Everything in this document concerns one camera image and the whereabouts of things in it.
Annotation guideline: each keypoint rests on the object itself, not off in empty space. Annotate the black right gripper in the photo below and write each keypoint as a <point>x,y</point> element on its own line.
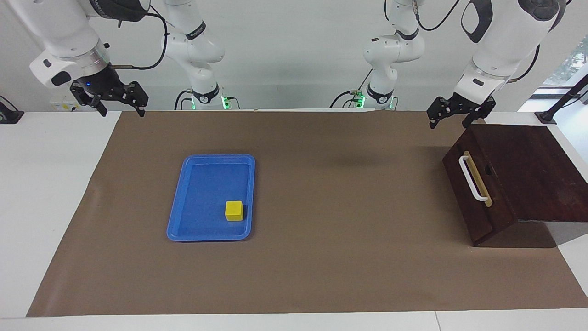
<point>101,80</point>

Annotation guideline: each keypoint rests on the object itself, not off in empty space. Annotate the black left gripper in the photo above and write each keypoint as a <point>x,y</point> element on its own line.
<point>471,102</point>

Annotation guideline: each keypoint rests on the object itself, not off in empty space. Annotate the dark wooden drawer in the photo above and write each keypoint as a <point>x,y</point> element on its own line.
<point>498,197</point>

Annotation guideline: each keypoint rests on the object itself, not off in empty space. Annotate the yellow cube block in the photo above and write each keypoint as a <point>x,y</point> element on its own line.
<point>234,210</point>

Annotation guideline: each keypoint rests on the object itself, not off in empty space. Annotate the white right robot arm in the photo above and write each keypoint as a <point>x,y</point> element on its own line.
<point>59,27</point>

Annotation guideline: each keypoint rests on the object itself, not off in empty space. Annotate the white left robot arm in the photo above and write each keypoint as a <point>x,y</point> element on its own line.
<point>500,41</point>

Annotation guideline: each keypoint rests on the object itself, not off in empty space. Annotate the dark wooden drawer cabinet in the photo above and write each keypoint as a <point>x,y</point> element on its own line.
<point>533,170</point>

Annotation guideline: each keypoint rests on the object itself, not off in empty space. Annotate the white box with yellow stickers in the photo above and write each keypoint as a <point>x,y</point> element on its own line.
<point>62,106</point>

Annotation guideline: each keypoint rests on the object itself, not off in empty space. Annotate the black stand with pole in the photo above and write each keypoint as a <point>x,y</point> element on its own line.
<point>562,99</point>

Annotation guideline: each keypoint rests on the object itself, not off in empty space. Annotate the blue plastic tray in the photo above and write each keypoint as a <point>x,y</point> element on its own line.
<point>206,193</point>

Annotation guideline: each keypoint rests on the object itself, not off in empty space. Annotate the brown table mat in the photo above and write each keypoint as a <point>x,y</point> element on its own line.
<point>344,230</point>

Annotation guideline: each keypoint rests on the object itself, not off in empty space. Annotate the black clamp mount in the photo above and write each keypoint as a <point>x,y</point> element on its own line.
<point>9,115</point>

